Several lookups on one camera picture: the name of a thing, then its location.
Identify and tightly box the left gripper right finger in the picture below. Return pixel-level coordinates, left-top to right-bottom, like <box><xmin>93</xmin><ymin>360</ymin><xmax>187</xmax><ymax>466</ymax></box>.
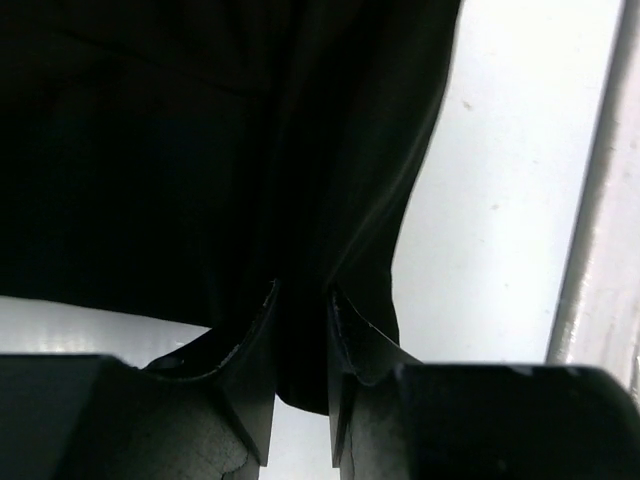
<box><xmin>326</xmin><ymin>287</ymin><xmax>421</xmax><ymax>468</ymax></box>

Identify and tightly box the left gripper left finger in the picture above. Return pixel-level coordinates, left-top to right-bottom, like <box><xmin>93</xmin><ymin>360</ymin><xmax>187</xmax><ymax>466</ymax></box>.
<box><xmin>144</xmin><ymin>280</ymin><xmax>280</xmax><ymax>466</ymax></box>

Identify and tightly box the black t shirt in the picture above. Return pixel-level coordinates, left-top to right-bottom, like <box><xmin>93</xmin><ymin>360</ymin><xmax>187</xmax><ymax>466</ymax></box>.
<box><xmin>1</xmin><ymin>1</ymin><xmax>461</xmax><ymax>414</ymax></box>

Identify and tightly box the aluminium table rail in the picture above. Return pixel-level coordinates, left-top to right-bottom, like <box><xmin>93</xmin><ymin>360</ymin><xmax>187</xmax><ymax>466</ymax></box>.
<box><xmin>547</xmin><ymin>1</ymin><xmax>639</xmax><ymax>379</ymax></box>

